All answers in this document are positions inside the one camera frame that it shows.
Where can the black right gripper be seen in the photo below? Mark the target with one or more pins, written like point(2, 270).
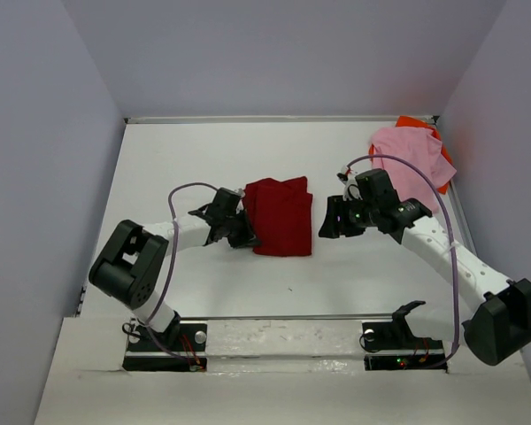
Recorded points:
point(332, 228)

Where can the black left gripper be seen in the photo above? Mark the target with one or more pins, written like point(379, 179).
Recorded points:
point(247, 239)

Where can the dark red t shirt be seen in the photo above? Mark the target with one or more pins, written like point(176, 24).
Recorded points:
point(281, 216)

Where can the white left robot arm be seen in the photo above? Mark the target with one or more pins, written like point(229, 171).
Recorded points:
point(136, 264)

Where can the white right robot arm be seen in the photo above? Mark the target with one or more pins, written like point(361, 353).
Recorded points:
point(491, 312)

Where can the pink t shirt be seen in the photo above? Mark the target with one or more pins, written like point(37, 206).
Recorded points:
point(434, 207)

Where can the orange t shirt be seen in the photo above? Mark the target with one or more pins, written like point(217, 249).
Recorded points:
point(419, 144)

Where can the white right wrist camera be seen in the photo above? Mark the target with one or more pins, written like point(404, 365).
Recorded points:
point(348, 178)

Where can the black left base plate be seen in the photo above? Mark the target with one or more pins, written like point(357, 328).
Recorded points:
point(184, 353)

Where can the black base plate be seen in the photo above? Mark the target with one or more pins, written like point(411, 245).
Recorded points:
point(184, 353)
point(386, 352)

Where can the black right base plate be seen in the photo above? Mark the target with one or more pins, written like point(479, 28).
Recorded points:
point(386, 352)

